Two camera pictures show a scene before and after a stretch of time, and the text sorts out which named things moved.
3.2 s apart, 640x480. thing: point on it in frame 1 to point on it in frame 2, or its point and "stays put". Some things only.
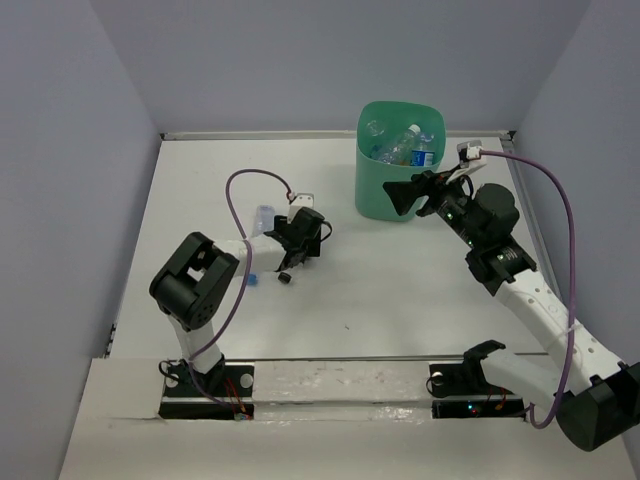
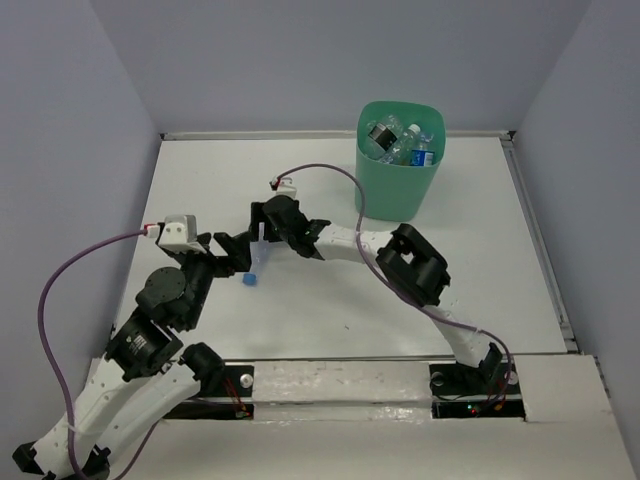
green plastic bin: x=372 y=200 stays put
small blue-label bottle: x=423 y=155 stays put
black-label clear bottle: x=284 y=278 to x=386 y=133
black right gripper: x=403 y=194 to x=258 y=214
